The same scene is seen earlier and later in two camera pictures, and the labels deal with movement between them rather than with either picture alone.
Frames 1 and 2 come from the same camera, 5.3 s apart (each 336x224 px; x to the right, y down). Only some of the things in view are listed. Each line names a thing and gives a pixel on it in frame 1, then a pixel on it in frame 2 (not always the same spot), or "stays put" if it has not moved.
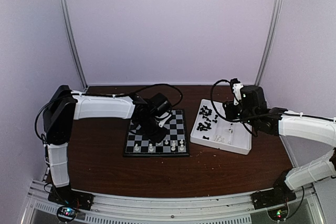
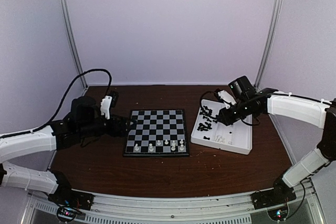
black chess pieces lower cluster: [201, 127] stays put
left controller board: [66, 213] stays put
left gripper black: [157, 138] to [121, 131]
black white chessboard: [175, 144] stays put
